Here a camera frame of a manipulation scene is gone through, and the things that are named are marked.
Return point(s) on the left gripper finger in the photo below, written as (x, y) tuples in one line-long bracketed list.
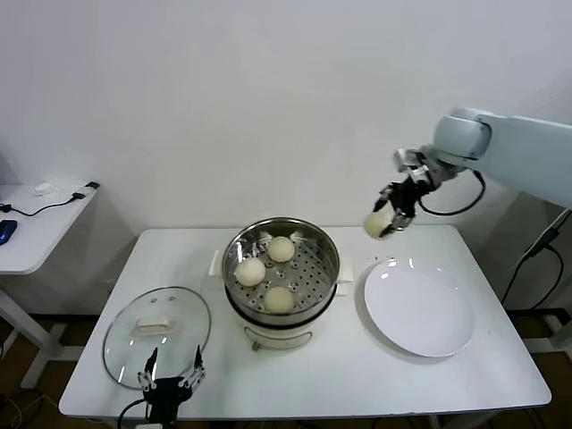
[(198, 366), (148, 373)]

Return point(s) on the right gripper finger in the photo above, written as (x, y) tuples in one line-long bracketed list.
[(402, 222), (385, 194)]

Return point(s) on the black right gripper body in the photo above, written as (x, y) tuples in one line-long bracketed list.
[(407, 194)]

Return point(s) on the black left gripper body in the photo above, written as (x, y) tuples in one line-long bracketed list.
[(167, 393)]

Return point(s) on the white steamed baozi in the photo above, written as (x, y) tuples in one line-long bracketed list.
[(250, 272), (376, 224), (279, 299), (280, 248)]

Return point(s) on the glass pot lid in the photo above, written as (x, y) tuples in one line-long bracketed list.
[(187, 313)]

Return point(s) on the stainless steel steamer basket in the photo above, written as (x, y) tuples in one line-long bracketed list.
[(313, 268)]

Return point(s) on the cream electric cooker pot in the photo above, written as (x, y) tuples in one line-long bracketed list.
[(277, 333)]

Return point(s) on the white round plate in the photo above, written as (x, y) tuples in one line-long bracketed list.
[(415, 308)]

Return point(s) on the white side desk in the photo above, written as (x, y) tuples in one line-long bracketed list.
[(44, 232)]

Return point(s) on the blue computer mouse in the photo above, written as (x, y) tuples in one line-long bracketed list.
[(8, 231)]

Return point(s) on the small white desk object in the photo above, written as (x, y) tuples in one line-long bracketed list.
[(46, 190)]

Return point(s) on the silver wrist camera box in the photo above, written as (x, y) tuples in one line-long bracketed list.
[(406, 158)]

